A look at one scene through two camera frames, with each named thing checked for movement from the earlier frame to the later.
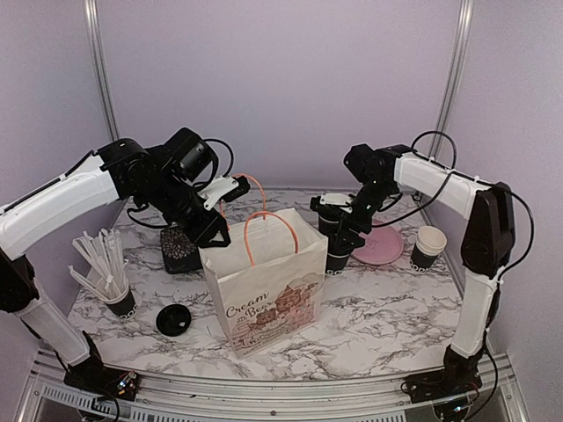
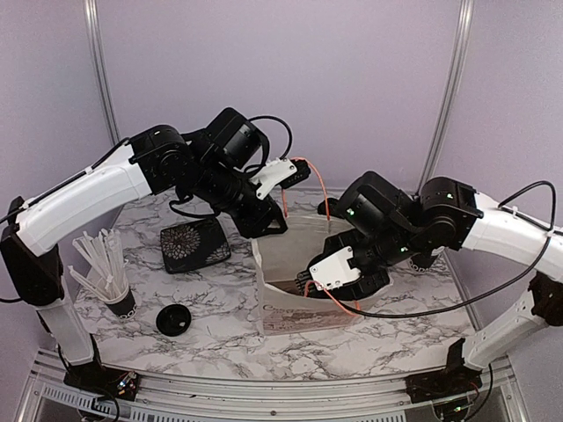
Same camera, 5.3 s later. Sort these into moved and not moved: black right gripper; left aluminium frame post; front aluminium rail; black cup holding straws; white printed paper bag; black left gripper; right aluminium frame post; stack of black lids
Moved: white printed paper bag; black left gripper; black right gripper
Not moved: black cup holding straws; front aluminium rail; left aluminium frame post; right aluminium frame post; stack of black lids
